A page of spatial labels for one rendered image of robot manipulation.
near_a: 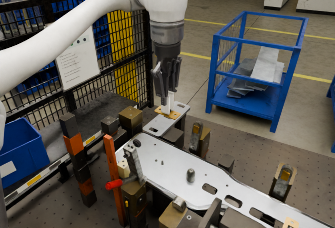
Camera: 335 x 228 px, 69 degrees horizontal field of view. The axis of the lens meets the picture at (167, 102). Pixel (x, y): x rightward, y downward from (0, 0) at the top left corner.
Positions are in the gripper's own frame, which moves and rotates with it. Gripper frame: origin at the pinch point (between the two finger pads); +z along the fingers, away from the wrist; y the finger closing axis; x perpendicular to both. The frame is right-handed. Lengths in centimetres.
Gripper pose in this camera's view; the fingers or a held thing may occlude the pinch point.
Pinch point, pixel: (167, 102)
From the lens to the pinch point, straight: 78.1
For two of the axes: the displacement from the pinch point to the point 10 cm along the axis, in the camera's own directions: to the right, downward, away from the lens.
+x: 8.3, 3.1, -4.7
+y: -5.6, 4.5, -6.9
